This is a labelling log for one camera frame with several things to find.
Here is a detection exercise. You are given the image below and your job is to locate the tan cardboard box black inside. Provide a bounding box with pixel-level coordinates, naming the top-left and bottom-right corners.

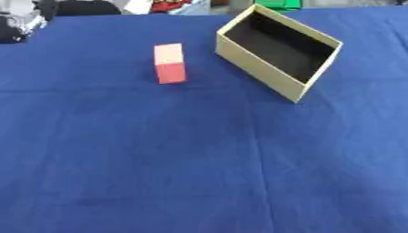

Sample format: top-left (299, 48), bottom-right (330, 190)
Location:
top-left (213, 4), bottom-right (344, 104)

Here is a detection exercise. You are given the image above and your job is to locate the green box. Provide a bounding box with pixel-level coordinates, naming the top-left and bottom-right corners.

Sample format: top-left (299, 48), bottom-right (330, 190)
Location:
top-left (253, 0), bottom-right (303, 11)

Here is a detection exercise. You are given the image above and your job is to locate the red rectangular block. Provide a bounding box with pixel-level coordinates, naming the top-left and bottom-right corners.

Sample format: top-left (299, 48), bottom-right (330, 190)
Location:
top-left (153, 43), bottom-right (189, 85)

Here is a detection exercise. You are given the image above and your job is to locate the red and white bag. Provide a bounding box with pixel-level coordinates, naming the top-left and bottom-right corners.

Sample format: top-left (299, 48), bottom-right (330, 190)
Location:
top-left (122, 0), bottom-right (212, 15)

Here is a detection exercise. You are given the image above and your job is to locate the black chair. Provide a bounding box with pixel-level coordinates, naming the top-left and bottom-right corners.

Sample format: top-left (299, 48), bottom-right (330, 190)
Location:
top-left (32, 0), bottom-right (123, 22)

